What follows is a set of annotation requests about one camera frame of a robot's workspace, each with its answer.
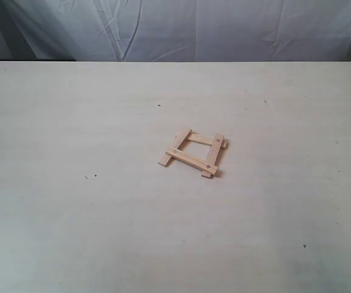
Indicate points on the white backdrop cloth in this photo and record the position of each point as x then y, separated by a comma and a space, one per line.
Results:
176, 31

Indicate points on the horizontal plain wooden stick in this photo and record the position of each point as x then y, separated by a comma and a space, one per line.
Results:
202, 140

